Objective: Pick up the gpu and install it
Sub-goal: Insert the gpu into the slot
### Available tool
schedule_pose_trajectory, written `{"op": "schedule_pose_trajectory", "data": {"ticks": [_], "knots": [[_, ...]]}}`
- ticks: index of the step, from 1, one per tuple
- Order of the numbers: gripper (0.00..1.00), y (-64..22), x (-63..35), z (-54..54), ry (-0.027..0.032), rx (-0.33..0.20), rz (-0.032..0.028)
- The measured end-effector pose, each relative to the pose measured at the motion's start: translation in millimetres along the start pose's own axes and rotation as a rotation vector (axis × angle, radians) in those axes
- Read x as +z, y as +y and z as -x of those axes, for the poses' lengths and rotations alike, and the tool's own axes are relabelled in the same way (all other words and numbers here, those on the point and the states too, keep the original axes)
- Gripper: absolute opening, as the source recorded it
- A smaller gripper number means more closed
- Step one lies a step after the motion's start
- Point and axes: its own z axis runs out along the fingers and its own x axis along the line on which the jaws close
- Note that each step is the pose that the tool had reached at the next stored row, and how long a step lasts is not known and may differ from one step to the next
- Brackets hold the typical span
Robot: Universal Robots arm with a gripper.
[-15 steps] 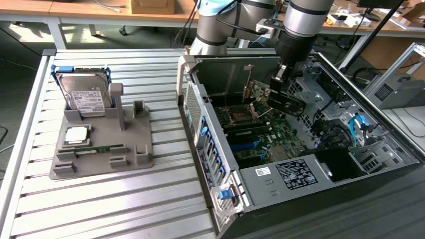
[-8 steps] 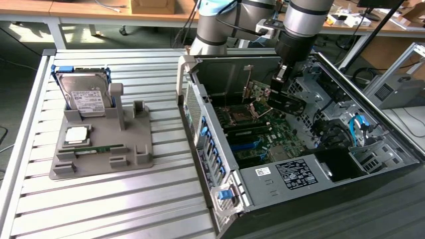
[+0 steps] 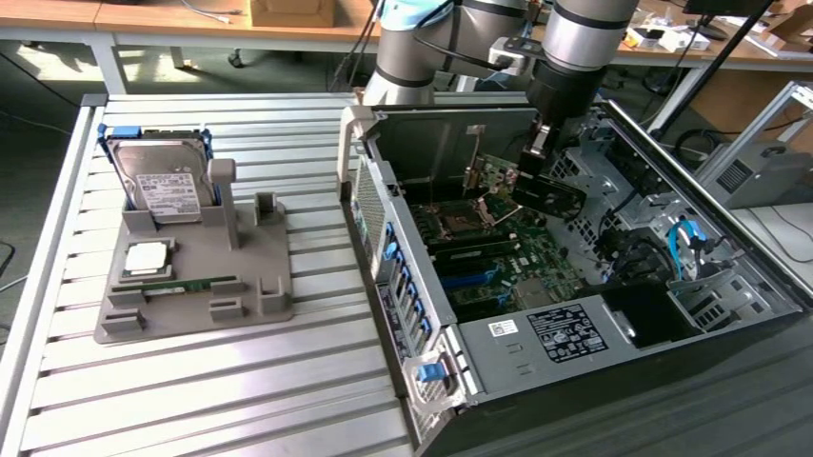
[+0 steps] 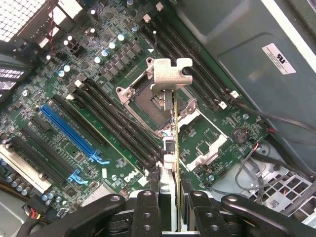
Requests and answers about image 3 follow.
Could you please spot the brown cardboard piece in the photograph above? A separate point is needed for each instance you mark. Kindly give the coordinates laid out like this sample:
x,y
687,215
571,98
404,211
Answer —
x,y
791,24

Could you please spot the metal socket cover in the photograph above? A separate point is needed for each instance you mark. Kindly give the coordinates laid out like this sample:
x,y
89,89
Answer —
x,y
503,209

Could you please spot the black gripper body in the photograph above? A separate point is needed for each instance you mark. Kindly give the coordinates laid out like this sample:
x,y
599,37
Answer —
x,y
565,90

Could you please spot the silver chipset heatsink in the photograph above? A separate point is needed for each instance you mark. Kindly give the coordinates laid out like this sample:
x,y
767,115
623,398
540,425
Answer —
x,y
533,292

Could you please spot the silver CPU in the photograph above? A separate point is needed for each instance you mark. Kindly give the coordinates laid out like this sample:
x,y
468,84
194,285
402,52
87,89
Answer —
x,y
149,259

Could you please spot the grey parts rack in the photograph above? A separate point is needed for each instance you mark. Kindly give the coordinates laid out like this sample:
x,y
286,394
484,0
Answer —
x,y
192,314

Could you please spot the silver drive cage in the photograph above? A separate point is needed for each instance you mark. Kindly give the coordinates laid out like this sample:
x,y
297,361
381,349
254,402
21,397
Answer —
x,y
607,190

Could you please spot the open black PC case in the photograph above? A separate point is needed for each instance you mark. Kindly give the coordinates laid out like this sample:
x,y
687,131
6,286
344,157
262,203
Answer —
x,y
372,200

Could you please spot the hard disk in blue carrier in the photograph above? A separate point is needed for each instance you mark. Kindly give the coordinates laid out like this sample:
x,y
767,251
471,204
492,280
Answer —
x,y
160,176

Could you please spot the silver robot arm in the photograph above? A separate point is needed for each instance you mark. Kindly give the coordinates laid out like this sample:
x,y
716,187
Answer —
x,y
406,52

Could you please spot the grey power supply unit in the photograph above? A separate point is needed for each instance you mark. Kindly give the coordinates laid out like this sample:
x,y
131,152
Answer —
x,y
503,366

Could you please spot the aluminium profile frame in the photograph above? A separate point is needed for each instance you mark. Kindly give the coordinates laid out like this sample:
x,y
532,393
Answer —
x,y
756,124

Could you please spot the white black yellow box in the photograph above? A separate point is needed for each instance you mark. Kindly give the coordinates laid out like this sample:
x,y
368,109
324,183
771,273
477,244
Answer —
x,y
647,37

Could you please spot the CPU socket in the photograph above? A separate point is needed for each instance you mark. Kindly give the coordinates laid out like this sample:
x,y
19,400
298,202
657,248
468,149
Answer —
x,y
455,221

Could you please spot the white small carton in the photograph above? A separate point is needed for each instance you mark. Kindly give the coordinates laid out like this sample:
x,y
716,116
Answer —
x,y
690,42

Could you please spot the blue expansion slot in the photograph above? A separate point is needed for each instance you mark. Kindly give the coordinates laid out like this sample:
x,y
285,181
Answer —
x,y
473,280

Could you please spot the black caster wheel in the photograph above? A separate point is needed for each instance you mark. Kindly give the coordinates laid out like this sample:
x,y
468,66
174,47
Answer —
x,y
237,57

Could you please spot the brown cardboard box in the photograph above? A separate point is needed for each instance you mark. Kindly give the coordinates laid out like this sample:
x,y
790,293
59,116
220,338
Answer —
x,y
293,12

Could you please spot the black-latched black RAM slot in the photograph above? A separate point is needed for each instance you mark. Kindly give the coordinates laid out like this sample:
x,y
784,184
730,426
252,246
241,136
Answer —
x,y
473,243
479,251

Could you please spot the cluttered wooden desk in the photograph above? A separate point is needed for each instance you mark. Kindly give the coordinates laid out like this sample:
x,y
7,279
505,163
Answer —
x,y
763,56

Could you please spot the green RAM stick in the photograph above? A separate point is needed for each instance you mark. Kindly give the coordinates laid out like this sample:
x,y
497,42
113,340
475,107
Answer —
x,y
178,285

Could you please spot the black stand pole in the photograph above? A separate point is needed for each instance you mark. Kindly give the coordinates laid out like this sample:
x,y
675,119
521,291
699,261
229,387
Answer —
x,y
734,47

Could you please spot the grey vented machine box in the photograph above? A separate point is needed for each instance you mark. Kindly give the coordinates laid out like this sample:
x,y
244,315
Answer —
x,y
782,176

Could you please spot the graphics card with black fan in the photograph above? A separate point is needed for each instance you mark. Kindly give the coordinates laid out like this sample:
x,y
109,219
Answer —
x,y
553,200

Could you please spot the black monitor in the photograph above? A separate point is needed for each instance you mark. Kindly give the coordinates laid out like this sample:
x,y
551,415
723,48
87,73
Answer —
x,y
718,5

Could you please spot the blue case release latch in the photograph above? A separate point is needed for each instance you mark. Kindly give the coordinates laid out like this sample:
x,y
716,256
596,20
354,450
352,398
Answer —
x,y
429,372

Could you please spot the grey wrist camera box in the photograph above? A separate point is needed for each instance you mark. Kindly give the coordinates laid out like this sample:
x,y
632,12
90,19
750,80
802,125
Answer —
x,y
515,54

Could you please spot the green motherboard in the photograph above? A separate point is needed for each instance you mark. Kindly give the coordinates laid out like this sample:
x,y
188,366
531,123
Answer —
x,y
547,266

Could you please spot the silver disk bay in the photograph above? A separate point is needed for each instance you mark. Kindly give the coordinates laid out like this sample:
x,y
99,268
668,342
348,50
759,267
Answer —
x,y
706,304

